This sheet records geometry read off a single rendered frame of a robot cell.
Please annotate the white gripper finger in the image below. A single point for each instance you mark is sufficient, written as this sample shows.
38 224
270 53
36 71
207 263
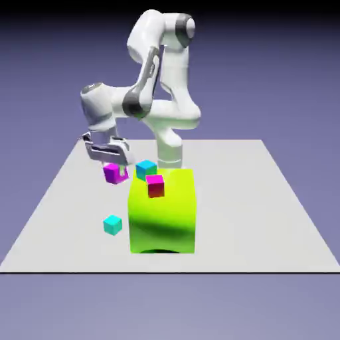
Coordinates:
122 171

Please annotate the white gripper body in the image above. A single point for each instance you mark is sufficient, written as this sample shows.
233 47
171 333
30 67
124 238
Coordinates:
109 152

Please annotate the small magenta cube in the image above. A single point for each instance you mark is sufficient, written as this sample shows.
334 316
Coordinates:
113 173

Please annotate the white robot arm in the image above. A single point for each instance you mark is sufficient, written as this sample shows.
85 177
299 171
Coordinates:
172 117

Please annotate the small blue cube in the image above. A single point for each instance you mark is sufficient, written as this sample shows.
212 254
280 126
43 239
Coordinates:
145 169

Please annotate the small red cube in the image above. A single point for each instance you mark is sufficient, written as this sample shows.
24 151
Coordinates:
155 186

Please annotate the small cyan cube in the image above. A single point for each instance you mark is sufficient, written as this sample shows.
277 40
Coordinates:
112 225

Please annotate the large lime green box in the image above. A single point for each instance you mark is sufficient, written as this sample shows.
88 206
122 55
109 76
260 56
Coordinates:
162 215

